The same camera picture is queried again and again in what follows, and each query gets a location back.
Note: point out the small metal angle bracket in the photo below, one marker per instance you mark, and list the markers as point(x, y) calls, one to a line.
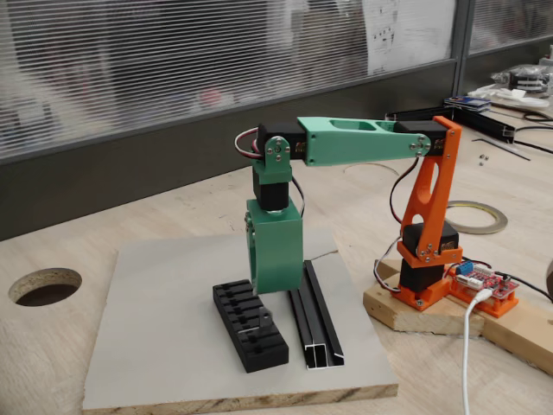
point(264, 321)

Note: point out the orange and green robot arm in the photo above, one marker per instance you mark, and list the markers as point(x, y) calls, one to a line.
point(367, 142)

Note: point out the black slotted holder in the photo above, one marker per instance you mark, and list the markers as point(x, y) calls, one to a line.
point(263, 354)

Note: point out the grey coated wooden board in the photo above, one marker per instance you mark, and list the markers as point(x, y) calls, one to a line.
point(173, 302)

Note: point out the wooden base block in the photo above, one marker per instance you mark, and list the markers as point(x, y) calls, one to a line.
point(432, 320)

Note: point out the flat tape roll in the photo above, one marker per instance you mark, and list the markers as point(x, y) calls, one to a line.
point(479, 230)

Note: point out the red controller board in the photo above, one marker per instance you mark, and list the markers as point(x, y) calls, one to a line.
point(497, 287)

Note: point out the stack of blue cards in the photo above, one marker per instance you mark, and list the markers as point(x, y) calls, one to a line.
point(468, 104)

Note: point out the black allen key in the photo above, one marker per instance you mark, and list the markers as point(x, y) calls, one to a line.
point(501, 148)

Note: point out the printed paper sheet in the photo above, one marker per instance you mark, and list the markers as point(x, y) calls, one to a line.
point(410, 34)

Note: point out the long wooden plank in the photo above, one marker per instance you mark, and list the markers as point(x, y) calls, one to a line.
point(527, 341)

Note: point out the dark round object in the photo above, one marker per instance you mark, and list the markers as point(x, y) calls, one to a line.
point(550, 281)

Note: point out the white flat plastic parts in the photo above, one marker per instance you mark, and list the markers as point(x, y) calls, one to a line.
point(518, 96)

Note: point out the grey black gadget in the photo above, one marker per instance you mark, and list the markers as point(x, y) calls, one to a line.
point(527, 80)

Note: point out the black aluminium profile rail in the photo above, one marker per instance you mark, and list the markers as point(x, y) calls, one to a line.
point(322, 328)

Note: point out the orange controller board mount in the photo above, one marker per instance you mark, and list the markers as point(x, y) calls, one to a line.
point(497, 308)

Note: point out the black angled frame profile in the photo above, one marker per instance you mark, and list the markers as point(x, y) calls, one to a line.
point(488, 123)

